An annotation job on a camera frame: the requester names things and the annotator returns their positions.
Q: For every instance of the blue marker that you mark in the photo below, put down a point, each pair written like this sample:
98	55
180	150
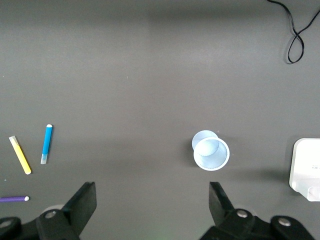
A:
46	143

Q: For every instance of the purple marker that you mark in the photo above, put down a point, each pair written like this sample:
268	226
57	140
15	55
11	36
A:
12	199

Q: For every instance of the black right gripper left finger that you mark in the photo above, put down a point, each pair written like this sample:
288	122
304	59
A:
75	215

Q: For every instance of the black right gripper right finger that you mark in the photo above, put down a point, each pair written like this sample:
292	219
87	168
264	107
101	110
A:
225	220

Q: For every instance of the light blue mesh cup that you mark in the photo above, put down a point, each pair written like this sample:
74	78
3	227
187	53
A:
211	155

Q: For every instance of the yellow marker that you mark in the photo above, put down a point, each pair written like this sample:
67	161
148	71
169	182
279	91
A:
20	155

